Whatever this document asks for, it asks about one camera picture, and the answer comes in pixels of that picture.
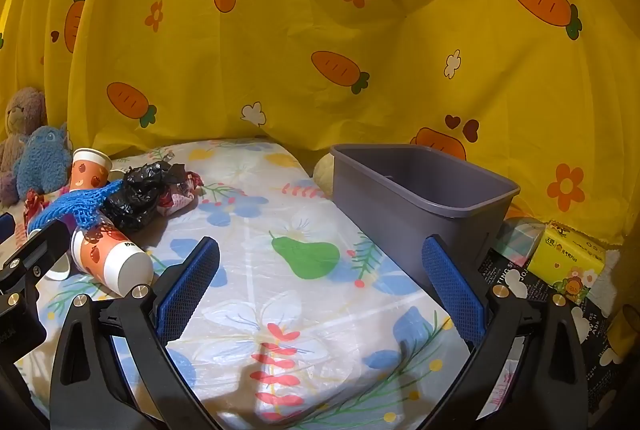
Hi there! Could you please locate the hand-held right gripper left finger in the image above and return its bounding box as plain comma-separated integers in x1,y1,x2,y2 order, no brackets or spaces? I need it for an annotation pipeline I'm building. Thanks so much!
49,236,223,430

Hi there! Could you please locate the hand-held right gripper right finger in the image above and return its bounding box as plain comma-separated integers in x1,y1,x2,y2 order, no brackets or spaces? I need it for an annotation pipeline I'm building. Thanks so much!
421,234,603,430

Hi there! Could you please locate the red white plastic wrapper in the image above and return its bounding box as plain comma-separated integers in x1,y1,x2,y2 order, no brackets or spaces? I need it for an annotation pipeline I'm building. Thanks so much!
157,172,206,218
22,190,51,228

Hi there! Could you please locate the blue foam net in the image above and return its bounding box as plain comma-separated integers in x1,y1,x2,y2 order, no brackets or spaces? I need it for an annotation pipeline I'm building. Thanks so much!
27,180,126,233

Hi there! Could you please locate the apple print paper cup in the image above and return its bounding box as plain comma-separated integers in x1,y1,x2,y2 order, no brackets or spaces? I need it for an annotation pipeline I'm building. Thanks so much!
69,148,113,193
70,217,154,298

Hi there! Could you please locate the grey plastic bin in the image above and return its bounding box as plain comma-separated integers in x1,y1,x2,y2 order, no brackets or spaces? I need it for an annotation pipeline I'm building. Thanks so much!
330,144,522,301

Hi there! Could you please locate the black plastic bag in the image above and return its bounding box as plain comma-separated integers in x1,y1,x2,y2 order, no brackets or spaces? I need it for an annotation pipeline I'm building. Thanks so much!
100,161,187,233

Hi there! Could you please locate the blue plush toy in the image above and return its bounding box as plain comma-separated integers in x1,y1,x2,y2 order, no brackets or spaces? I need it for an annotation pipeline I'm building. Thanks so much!
12,124,73,201

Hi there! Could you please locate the black printed cloth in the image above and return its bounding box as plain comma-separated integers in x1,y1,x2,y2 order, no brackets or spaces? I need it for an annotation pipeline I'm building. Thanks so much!
477,250,631,430

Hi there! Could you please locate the checked plastic bag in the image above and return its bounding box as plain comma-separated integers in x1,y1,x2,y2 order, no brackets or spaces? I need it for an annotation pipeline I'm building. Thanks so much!
492,217,546,261

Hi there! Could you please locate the brown teddy bear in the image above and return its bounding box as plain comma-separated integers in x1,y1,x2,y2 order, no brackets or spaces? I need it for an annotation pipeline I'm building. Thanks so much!
0,87,48,205

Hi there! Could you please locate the floral plastic tablecloth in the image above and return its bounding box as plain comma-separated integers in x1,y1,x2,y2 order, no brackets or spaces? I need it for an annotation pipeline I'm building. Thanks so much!
0,137,481,430

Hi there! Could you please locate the yellow tissue pack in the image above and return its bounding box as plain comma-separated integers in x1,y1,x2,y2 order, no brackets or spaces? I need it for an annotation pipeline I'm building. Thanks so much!
528,221,607,305

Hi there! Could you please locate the cream plush toy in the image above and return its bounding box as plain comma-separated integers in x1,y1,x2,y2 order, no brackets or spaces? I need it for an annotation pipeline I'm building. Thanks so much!
312,153,335,198

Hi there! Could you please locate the yellow carrot print curtain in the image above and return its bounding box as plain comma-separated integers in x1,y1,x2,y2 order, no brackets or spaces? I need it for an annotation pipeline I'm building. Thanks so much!
0,0,640,251

